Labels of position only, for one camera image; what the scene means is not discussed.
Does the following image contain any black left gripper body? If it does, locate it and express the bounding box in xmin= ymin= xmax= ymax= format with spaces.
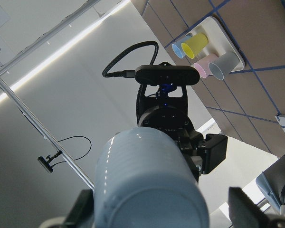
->
xmin=136 ymin=84 xmax=228 ymax=179

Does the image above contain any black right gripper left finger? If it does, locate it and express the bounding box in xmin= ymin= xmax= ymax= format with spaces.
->
xmin=62 ymin=190 xmax=95 ymax=228

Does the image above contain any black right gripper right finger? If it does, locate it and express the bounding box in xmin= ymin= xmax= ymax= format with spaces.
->
xmin=228 ymin=187 xmax=285 ymax=228

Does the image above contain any light blue cup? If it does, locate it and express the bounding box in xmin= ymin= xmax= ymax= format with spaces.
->
xmin=94 ymin=127 xmax=209 ymax=228
xmin=171 ymin=34 xmax=192 ymax=59

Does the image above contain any pink plastic cup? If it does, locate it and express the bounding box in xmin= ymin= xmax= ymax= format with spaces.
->
xmin=193 ymin=54 xmax=218 ymax=78

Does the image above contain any yellow plastic cup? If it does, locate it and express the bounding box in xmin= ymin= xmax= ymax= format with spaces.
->
xmin=181 ymin=33 xmax=208 ymax=59

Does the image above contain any grey plastic cup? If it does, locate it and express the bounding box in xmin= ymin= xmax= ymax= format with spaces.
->
xmin=208 ymin=52 xmax=239 ymax=80

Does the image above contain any white plastic tray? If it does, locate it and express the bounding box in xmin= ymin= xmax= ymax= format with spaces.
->
xmin=185 ymin=16 xmax=245 ymax=72

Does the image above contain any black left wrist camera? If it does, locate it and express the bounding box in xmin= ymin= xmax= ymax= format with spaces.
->
xmin=135 ymin=65 xmax=200 ymax=86

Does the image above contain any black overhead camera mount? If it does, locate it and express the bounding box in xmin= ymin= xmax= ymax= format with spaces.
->
xmin=38 ymin=151 xmax=62 ymax=173

